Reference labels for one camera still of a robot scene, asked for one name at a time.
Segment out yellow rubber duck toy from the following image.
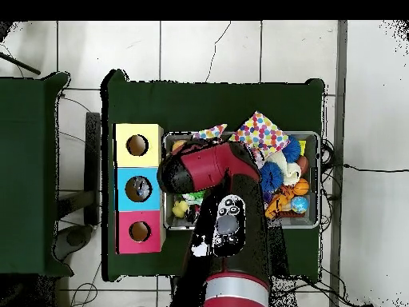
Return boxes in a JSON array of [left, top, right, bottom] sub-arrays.
[[172, 201, 191, 219]]

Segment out grey stand base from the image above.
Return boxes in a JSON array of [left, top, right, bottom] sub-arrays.
[[54, 223, 96, 262]]

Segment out polka dot cloth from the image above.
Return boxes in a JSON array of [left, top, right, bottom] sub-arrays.
[[228, 111, 290, 160]]

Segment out green spiky rubber ball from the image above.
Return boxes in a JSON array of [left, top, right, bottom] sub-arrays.
[[181, 190, 207, 203]]

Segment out black panel stand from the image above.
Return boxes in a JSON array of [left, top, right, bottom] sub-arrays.
[[85, 111, 102, 226]]

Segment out cream knitted cloth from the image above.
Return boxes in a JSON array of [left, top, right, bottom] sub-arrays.
[[267, 150, 301, 186]]

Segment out black cable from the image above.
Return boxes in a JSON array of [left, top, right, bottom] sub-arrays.
[[341, 162, 409, 173]]

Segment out small orange basketball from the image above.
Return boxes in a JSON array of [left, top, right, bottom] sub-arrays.
[[292, 177, 311, 197]]

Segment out blue spiky rubber ball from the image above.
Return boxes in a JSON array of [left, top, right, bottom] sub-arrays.
[[260, 161, 284, 193], [283, 135, 302, 163]]

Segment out dark green table cloth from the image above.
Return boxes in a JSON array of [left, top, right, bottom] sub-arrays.
[[0, 70, 73, 277], [101, 69, 326, 282]]

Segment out colourful patterned cloth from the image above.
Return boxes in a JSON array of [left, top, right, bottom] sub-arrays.
[[191, 123, 228, 142]]

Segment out wooden box with three holes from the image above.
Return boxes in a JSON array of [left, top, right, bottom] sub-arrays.
[[113, 122, 166, 255]]

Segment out shallow clear mesh bin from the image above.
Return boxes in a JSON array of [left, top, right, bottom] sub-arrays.
[[162, 130, 321, 230]]

